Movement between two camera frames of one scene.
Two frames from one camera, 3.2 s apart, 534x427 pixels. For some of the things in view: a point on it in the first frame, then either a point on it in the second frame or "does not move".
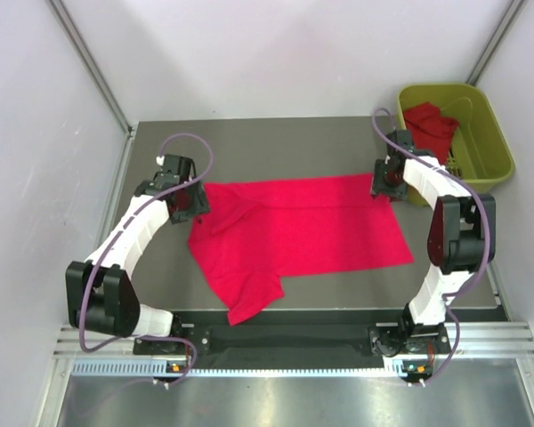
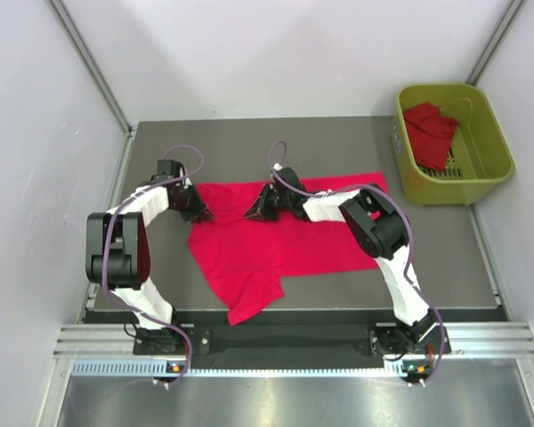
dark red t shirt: [430, 129] does not move
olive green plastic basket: [477, 155] does not move
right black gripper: [378, 187] → [260, 209]
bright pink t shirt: [255, 230] does not move
